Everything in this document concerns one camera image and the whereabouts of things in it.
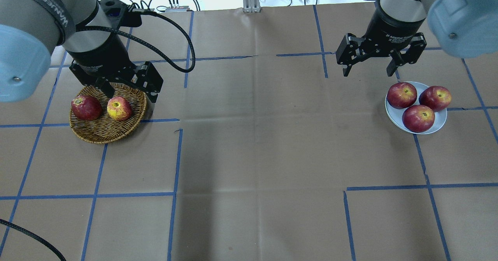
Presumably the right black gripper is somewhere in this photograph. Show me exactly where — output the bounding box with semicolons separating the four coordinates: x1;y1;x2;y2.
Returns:
336;14;427;77

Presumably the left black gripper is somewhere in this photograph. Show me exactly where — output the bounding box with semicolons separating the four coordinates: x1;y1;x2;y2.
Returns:
70;62;163;103

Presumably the yellow red apple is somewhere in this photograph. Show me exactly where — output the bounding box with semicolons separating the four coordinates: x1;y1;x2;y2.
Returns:
107;96;132;121

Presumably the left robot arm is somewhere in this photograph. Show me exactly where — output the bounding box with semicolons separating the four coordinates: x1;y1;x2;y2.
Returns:
0;0;163;103

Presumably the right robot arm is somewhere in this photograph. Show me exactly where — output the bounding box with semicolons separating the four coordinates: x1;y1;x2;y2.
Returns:
335;0;498;76

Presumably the red apple plate left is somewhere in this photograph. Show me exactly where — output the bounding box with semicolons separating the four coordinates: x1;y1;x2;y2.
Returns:
386;82;417;110

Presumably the red apple plate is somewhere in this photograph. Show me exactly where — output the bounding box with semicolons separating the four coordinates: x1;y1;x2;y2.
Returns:
402;105;435;133
386;82;417;110
418;86;453;112

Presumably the dark red apple in basket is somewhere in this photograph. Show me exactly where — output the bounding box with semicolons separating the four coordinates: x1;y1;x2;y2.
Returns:
71;95;103;121

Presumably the light blue plate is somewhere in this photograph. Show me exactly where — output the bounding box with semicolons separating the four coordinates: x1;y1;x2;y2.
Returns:
385;81;450;135

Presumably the red apple plate front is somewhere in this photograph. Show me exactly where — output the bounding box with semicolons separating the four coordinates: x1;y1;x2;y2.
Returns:
402;105;435;133

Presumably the red apple plate right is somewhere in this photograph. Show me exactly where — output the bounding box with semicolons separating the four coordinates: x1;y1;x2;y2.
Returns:
418;86;453;112

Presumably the black braided cable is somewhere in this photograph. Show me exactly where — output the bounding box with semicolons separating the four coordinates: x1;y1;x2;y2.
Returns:
76;9;196;74

